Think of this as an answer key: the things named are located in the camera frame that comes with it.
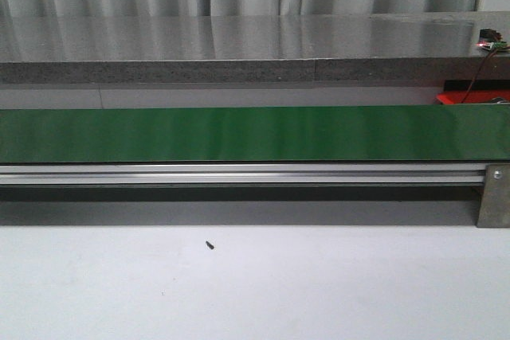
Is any grey stone counter shelf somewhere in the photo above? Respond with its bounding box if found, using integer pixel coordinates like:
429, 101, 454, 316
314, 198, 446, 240
1, 11, 509, 84

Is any green conveyor belt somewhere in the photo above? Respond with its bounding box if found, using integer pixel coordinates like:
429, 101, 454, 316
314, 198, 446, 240
1, 104, 509, 163

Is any red plastic tray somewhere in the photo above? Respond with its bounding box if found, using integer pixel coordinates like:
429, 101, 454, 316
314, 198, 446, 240
436, 89, 509, 105

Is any small green circuit board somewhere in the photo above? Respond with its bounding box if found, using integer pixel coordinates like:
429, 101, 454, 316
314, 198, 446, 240
477, 29, 509, 52

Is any red black wire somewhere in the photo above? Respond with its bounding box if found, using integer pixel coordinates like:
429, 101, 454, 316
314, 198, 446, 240
461, 48, 498, 104

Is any aluminium conveyor side rail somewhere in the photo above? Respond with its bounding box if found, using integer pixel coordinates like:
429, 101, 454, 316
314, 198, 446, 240
1, 162, 488, 186

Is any steel conveyor support bracket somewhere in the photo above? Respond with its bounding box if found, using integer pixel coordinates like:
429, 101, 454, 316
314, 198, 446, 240
477, 163, 510, 229

